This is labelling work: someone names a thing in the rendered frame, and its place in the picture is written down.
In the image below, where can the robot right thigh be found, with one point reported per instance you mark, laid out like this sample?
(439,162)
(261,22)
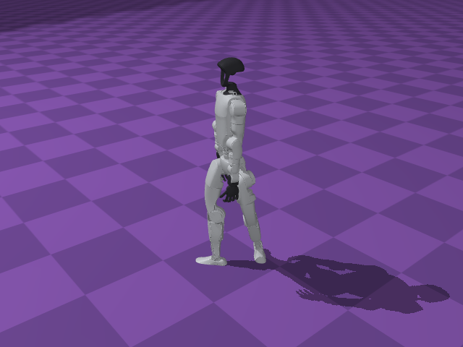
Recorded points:
(213,187)

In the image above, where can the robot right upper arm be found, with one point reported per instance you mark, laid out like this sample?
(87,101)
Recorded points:
(214,123)

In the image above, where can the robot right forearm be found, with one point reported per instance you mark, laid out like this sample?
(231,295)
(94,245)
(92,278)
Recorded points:
(217,146)

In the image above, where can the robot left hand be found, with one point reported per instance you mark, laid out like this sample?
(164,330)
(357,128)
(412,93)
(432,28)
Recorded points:
(231,191)

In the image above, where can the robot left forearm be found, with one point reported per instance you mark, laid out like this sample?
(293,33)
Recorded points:
(234,159)

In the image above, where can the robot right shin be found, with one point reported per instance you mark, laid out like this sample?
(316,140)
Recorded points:
(216,235)

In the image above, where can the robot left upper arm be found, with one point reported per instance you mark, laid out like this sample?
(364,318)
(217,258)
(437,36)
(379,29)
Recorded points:
(238,111)

